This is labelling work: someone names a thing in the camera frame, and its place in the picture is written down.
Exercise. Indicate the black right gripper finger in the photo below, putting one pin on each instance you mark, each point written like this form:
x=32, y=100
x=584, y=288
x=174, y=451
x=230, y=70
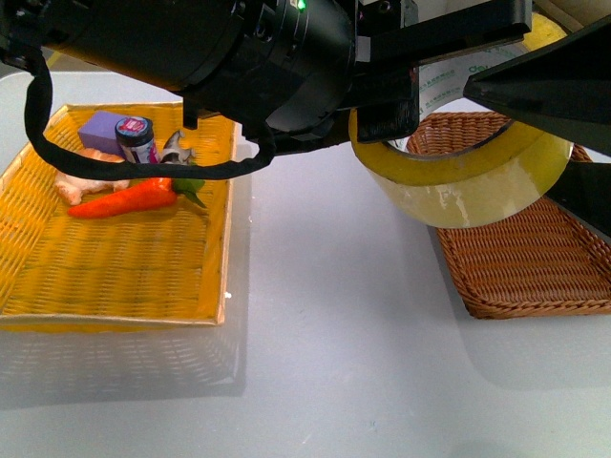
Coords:
x=583, y=189

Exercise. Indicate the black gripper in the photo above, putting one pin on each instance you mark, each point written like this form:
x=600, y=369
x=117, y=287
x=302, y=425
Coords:
x=384, y=91

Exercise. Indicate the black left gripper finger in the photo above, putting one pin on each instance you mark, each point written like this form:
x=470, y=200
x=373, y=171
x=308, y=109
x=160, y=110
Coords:
x=562, y=89

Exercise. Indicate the clear packing tape roll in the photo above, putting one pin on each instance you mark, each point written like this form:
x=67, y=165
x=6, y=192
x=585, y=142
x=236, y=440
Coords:
x=490, y=181

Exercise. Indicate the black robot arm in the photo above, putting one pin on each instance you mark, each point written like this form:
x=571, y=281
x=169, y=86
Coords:
x=463, y=119

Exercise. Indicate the brown wicker basket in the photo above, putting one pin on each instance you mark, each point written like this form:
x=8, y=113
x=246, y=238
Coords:
x=539, y=262

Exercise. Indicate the yellow woven basket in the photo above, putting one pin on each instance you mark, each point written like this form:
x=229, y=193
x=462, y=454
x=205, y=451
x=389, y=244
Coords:
x=158, y=269

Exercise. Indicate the black white animal figurine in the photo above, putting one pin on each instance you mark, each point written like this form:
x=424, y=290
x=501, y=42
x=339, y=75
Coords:
x=173, y=153

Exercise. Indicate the small dark jar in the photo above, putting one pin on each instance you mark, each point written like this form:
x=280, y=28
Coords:
x=136, y=138

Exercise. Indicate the orange toy carrot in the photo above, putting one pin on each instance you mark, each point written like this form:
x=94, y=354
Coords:
x=150, y=194

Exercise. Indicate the purple foam block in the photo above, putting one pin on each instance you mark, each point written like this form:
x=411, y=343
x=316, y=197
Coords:
x=99, y=132

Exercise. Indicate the toy croissant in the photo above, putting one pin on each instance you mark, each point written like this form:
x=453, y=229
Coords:
x=73, y=189

